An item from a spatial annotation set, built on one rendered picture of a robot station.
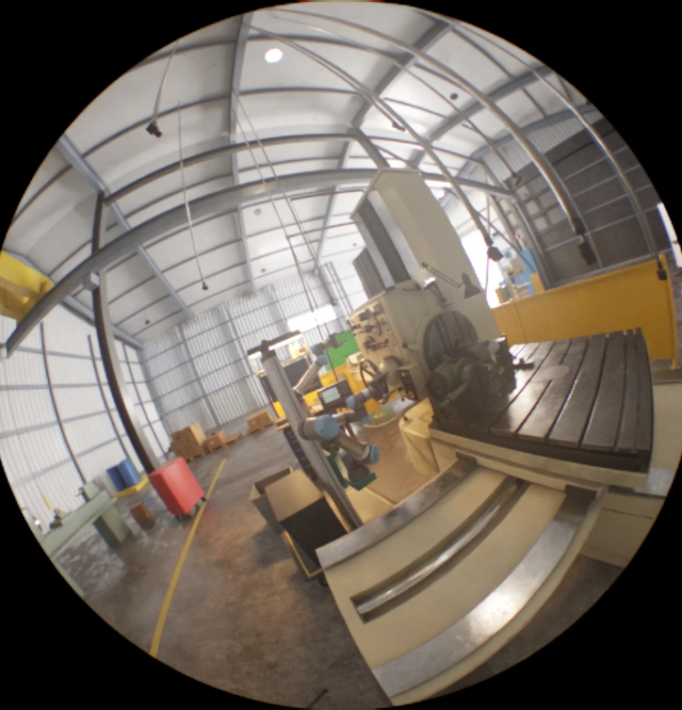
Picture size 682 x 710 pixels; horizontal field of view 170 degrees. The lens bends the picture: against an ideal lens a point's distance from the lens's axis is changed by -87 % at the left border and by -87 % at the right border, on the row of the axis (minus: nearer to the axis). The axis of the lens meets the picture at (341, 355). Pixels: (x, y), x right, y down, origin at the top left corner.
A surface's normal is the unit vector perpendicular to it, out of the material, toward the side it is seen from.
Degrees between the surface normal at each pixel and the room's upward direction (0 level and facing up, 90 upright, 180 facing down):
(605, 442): 0
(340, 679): 0
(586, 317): 90
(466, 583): 0
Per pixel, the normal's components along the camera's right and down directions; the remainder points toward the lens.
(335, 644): -0.40, -0.92
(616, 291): -0.86, 0.40
